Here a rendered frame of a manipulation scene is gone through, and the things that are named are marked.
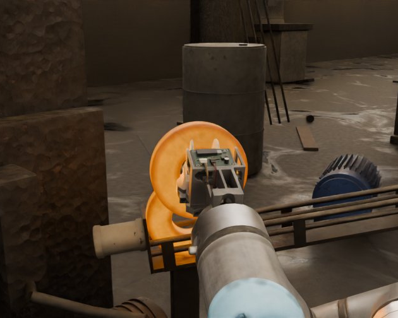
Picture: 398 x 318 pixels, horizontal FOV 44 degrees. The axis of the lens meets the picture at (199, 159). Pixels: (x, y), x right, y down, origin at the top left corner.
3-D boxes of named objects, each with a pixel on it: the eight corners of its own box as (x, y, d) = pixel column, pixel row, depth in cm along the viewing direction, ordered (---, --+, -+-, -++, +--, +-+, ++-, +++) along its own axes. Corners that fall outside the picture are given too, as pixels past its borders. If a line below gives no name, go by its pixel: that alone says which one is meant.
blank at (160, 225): (179, 265, 96) (182, 273, 93) (127, 207, 91) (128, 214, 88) (243, 216, 95) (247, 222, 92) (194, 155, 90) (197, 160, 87)
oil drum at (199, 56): (165, 166, 367) (163, 42, 343) (220, 151, 408) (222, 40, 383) (225, 185, 327) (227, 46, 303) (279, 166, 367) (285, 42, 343)
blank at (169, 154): (142, 129, 78) (143, 132, 75) (237, 113, 80) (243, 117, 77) (156, 220, 82) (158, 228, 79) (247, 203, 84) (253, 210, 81)
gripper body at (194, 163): (237, 144, 69) (261, 194, 59) (232, 194, 73) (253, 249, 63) (183, 146, 68) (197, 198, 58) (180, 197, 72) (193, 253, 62)
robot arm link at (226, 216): (267, 281, 60) (188, 287, 58) (257, 253, 64) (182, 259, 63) (277, 223, 55) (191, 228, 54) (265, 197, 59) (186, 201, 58)
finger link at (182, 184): (204, 164, 75) (215, 197, 68) (203, 174, 76) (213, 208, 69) (173, 165, 74) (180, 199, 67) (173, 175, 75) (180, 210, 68)
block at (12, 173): (-15, 291, 93) (-32, 169, 87) (24, 276, 99) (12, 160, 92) (10, 314, 86) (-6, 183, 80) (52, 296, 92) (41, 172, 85)
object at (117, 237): (98, 250, 93) (93, 220, 92) (145, 241, 95) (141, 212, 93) (97, 264, 88) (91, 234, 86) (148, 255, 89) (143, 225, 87)
